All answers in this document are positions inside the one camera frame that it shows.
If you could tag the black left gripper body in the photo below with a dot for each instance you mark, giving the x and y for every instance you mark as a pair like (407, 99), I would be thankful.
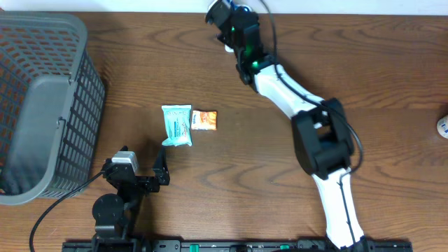
(144, 185)

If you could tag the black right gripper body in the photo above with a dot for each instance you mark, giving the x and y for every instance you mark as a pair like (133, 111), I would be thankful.
(239, 57)

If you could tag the light blue wipes pack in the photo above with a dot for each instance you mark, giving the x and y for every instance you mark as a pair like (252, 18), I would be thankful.
(177, 125)

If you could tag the orange snack packet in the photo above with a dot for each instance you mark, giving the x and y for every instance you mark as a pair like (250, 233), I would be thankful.
(204, 120)

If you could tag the green lidded can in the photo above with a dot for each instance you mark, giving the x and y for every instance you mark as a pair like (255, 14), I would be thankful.
(442, 127)

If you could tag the blue Oreo cookie pack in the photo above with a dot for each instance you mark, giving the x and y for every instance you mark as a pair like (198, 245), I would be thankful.
(232, 4)

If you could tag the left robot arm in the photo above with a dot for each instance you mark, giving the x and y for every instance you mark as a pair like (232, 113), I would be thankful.
(115, 214)

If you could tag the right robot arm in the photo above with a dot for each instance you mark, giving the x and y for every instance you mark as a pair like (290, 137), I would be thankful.
(323, 139)

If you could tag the white barcode scanner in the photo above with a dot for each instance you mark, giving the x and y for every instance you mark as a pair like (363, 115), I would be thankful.
(245, 7)

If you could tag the grey plastic mesh basket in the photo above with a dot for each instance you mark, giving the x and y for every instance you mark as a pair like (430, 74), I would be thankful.
(52, 100)

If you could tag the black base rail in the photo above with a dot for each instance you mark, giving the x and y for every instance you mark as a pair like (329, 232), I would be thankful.
(316, 245)

